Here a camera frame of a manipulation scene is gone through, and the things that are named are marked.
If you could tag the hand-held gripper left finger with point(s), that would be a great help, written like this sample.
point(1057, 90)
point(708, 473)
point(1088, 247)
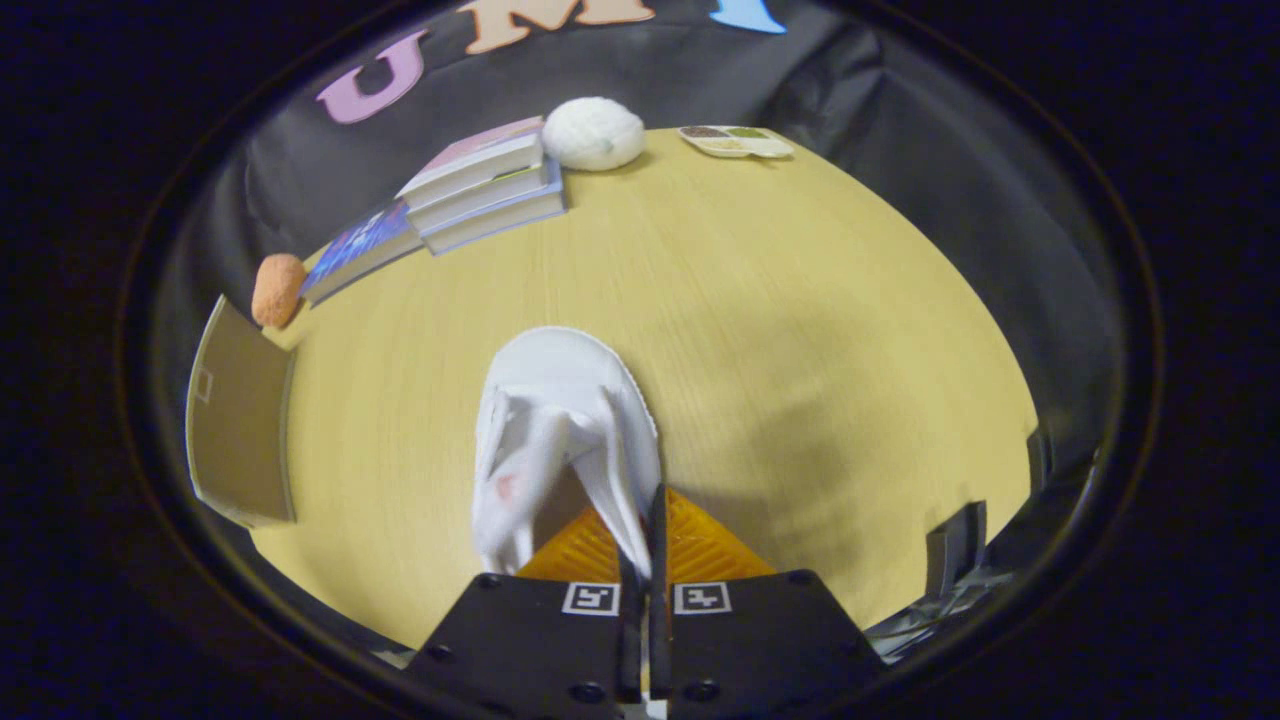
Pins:
point(632, 640)

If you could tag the dark grey block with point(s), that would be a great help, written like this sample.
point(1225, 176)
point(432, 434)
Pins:
point(955, 545)

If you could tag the pink cover book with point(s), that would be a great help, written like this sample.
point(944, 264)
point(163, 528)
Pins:
point(470, 150)

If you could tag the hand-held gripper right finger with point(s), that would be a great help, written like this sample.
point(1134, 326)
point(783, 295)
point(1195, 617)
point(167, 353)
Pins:
point(660, 600)

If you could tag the white shoe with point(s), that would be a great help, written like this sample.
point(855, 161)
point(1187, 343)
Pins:
point(560, 400)

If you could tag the white fluffy ball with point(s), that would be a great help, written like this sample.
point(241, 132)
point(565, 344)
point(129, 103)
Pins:
point(595, 135)

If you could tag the blue cover book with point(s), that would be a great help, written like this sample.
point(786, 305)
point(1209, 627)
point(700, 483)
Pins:
point(360, 245)

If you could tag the beige fabric storage box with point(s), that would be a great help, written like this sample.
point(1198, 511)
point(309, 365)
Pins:
point(240, 420)

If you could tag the small sectioned palette tray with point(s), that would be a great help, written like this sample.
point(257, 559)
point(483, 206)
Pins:
point(740, 145)

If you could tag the orange sponge ball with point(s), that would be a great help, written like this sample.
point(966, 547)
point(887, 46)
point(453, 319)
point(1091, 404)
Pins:
point(278, 290)

